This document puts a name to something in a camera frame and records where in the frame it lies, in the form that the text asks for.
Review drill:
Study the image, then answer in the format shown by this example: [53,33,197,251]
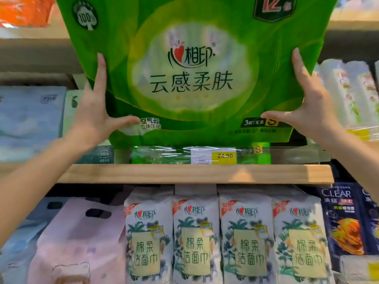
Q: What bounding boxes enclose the white face towel packet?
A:
[270,186,336,284]
[124,186,176,284]
[172,184,223,284]
[217,186,278,284]

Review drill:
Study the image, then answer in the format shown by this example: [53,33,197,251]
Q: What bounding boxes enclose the clear plastic shelf rail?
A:
[114,145,331,165]

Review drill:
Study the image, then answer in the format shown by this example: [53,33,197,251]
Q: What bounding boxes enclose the white floral tissue pack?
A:
[307,58,379,143]

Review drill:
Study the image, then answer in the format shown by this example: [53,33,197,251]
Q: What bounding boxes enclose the person's right hand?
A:
[261,48,346,146]

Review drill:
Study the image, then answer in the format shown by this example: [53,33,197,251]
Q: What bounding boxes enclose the white box with yellow label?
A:
[338,254,379,284]

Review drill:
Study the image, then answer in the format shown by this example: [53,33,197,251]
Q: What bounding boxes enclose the light blue tissue pack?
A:
[0,86,67,163]

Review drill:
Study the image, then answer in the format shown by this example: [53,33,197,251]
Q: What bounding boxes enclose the white and yellow price tag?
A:
[191,148,237,165]

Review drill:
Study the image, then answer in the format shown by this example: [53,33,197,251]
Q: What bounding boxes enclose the person's right forearm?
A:
[323,127,379,204]

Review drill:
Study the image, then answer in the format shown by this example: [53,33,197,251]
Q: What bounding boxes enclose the pale green tissue pack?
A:
[62,90,115,165]

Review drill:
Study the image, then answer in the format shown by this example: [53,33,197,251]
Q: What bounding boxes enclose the large green tissue pack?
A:
[55,0,339,149]

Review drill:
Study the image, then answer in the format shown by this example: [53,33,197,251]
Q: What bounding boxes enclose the orange packet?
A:
[0,0,55,29]

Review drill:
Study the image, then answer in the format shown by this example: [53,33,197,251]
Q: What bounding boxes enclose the yellow price label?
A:
[347,128,371,142]

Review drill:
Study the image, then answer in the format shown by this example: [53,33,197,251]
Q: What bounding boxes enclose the light wooden shelf board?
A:
[0,163,335,186]

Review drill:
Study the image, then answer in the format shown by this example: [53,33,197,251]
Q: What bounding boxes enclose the person's left forearm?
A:
[0,136,99,249]

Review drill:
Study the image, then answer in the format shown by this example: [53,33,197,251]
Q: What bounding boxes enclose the person's left hand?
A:
[67,53,141,153]

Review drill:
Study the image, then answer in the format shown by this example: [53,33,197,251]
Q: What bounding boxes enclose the dark blue shampoo bottle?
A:
[314,183,369,273]
[355,183,379,255]

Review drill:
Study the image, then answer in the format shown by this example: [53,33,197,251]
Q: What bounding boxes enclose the pale blue tissue bag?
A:
[0,196,72,284]

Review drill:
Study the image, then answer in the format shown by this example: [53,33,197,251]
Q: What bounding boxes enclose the pink tissue bag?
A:
[27,197,128,284]

